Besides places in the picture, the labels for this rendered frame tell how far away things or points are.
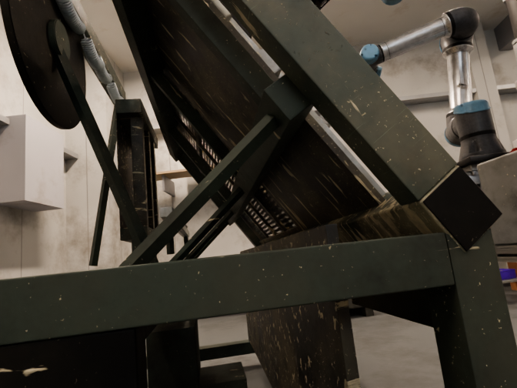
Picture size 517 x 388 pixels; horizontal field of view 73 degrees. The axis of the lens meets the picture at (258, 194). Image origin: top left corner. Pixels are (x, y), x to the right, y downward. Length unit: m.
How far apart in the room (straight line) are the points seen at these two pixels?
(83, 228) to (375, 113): 4.65
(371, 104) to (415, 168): 0.14
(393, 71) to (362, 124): 5.49
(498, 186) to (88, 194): 4.75
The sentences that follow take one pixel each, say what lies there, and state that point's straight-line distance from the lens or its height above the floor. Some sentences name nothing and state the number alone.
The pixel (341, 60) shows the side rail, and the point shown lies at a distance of 0.70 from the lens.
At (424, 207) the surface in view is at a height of 0.84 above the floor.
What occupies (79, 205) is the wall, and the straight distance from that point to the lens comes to 5.14.
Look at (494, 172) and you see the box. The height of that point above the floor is 0.90.
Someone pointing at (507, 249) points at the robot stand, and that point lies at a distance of 1.36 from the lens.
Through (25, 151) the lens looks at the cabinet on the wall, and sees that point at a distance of 4.11.
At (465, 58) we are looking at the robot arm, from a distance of 1.77.
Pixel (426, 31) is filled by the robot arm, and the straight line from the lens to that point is 1.66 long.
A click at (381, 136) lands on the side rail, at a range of 0.66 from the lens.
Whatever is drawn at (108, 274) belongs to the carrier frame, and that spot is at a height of 0.78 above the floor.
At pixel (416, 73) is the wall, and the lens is 6.24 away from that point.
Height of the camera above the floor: 0.78
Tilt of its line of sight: 10 degrees up
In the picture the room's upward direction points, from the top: 6 degrees counter-clockwise
